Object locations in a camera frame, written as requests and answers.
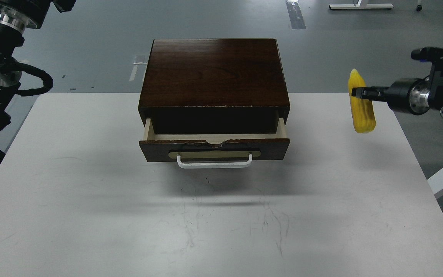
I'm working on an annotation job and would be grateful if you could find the dark wooden drawer front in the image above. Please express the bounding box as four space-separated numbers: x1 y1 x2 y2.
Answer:
139 119 290 162

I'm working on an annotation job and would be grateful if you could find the yellow corn cob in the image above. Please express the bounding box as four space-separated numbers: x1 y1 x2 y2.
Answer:
348 68 376 133

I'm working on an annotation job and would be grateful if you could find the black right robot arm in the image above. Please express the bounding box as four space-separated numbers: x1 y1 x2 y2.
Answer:
348 47 443 133

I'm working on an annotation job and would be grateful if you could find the white metal drawer handle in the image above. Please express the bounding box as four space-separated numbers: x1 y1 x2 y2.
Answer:
176 153 253 169

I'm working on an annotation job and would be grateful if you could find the dark wooden drawer cabinet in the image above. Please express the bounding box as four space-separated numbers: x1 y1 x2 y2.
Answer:
138 38 290 134

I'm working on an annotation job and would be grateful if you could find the grey floor tape strip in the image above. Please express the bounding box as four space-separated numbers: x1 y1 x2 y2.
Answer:
285 0 306 30

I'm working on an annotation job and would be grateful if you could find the white floor tape mark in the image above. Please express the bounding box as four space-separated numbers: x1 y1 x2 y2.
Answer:
129 54 148 81

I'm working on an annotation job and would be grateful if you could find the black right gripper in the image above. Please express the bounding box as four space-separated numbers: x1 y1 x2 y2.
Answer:
351 78 429 115

